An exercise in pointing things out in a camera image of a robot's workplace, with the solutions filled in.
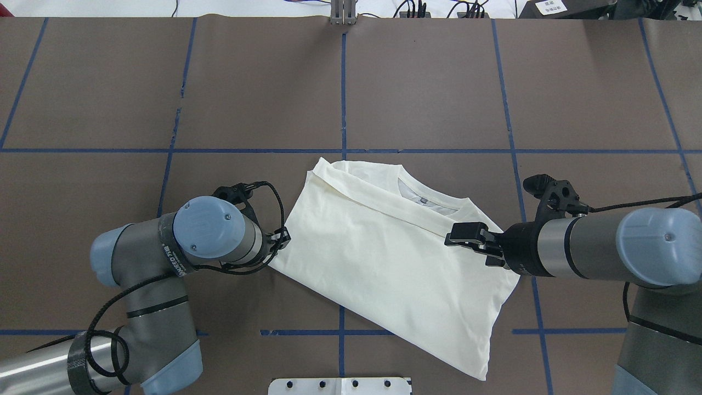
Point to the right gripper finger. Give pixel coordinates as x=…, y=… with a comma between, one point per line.
x=495, y=256
x=467, y=234

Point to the aluminium frame post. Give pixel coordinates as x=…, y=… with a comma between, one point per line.
x=343, y=12

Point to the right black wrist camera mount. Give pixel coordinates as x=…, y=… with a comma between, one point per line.
x=557, y=198

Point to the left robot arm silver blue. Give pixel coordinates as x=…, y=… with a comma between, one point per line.
x=145, y=335

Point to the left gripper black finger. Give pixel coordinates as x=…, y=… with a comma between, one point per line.
x=280, y=238

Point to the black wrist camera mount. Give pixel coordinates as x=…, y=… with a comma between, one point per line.
x=239, y=195
x=557, y=198

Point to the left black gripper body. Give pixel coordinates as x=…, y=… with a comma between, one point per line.
x=282, y=239

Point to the white central support column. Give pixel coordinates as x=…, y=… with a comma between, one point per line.
x=341, y=385

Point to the cream long-sleeve cat shirt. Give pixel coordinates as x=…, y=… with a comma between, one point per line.
x=370, y=237

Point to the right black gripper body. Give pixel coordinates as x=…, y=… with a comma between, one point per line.
x=519, y=248

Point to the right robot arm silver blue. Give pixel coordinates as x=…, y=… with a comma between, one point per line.
x=657, y=250

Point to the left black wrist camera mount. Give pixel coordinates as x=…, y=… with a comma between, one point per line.
x=239, y=195

